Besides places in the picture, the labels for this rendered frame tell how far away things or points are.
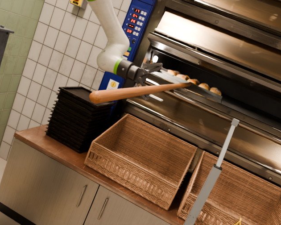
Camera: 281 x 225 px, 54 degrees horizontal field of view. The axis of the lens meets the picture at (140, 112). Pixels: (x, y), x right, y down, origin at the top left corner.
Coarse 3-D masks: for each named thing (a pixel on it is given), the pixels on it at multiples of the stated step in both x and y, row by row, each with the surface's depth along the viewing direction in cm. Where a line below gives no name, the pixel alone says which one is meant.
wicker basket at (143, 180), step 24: (120, 120) 189; (96, 144) 158; (120, 144) 198; (144, 144) 195; (168, 144) 192; (96, 168) 160; (120, 168) 174; (144, 168) 152; (168, 168) 190; (144, 192) 153; (168, 192) 149
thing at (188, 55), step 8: (152, 40) 179; (160, 40) 176; (160, 48) 192; (168, 48) 181; (176, 48) 173; (184, 56) 182; (192, 56) 172; (200, 56) 170; (200, 64) 184; (208, 64) 173; (216, 64) 168; (216, 72) 186; (224, 72) 175; (232, 72) 166; (240, 72) 165; (240, 80) 177; (248, 80) 167; (256, 80) 163; (256, 88) 178; (264, 88) 168; (272, 88) 161; (280, 88) 160; (280, 96) 170
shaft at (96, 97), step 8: (120, 88) 78; (128, 88) 83; (136, 88) 90; (144, 88) 97; (152, 88) 107; (160, 88) 119; (168, 88) 136; (176, 88) 162; (96, 96) 63; (104, 96) 65; (112, 96) 70; (120, 96) 75; (128, 96) 82
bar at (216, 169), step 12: (156, 84) 156; (180, 96) 153; (204, 108) 151; (228, 120) 148; (240, 120) 147; (228, 132) 146; (264, 132) 144; (228, 144) 140; (216, 168) 130; (204, 192) 133; (192, 216) 136
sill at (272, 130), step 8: (160, 80) 193; (168, 80) 197; (184, 88) 189; (192, 96) 189; (200, 96) 187; (208, 104) 186; (216, 104) 185; (232, 112) 183; (240, 112) 184; (248, 120) 180; (256, 120) 179; (264, 128) 178; (272, 128) 177; (280, 136) 176
